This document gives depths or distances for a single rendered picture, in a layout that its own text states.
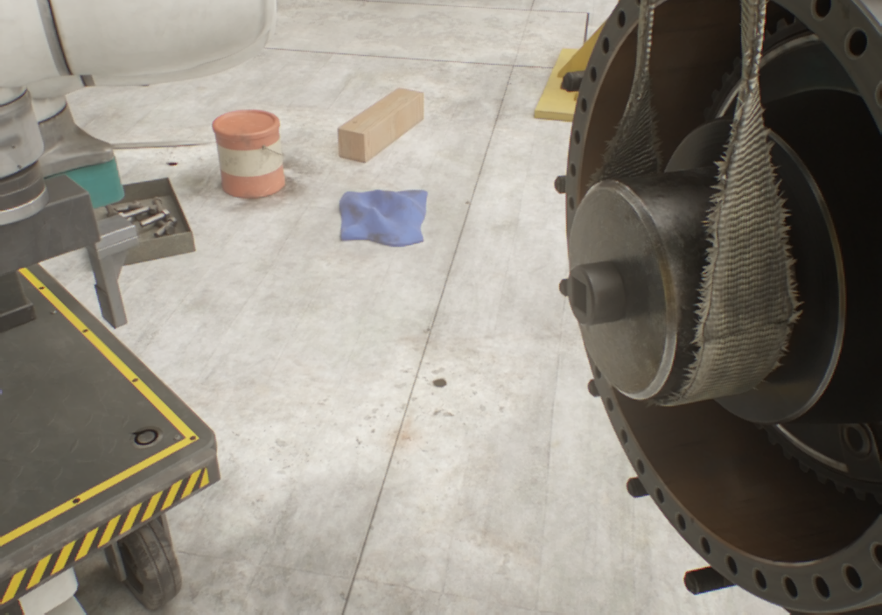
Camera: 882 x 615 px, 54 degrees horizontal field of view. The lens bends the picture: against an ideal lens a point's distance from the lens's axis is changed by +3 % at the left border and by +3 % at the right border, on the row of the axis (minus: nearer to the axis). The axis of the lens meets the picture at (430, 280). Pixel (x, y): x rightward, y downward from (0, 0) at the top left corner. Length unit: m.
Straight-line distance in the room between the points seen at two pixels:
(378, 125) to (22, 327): 1.48
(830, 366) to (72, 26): 0.55
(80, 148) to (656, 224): 0.73
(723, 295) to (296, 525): 1.14
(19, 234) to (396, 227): 1.56
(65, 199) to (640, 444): 0.52
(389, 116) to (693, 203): 2.29
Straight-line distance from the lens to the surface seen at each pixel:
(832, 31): 0.46
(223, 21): 0.69
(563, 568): 1.48
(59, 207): 0.79
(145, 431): 1.27
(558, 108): 3.04
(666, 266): 0.49
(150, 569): 1.35
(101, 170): 1.07
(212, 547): 1.53
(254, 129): 2.47
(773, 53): 0.64
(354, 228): 2.27
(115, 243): 0.84
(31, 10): 0.69
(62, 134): 1.06
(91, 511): 1.19
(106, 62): 0.70
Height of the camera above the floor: 1.15
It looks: 33 degrees down
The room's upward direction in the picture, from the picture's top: straight up
